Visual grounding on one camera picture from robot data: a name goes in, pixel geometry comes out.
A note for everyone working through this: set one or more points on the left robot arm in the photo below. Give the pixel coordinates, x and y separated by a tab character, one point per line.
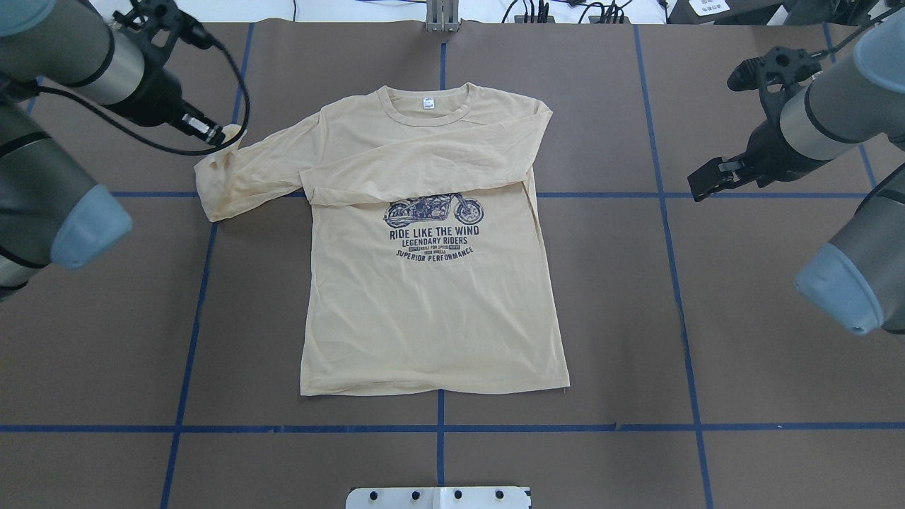
53	211

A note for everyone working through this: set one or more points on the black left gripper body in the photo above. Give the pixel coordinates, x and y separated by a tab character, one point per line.
154	97

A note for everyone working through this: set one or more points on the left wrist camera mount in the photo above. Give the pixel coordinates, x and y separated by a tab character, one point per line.
155	27

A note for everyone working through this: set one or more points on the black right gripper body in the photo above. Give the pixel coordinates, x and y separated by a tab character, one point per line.
769	148

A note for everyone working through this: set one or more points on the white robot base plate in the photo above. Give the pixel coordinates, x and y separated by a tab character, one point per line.
440	497

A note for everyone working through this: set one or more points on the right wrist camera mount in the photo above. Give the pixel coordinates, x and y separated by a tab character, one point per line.
776	76

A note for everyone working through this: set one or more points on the black box with white label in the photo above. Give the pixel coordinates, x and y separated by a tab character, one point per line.
722	12

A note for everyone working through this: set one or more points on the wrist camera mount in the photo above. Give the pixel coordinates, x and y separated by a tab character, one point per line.
776	76
155	27

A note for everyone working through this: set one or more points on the beige long-sleeve printed shirt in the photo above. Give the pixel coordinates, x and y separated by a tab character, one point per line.
428	263

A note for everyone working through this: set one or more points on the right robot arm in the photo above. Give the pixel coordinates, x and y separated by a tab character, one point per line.
820	110

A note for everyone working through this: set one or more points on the grey metal camera post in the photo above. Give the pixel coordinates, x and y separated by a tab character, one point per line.
443	16

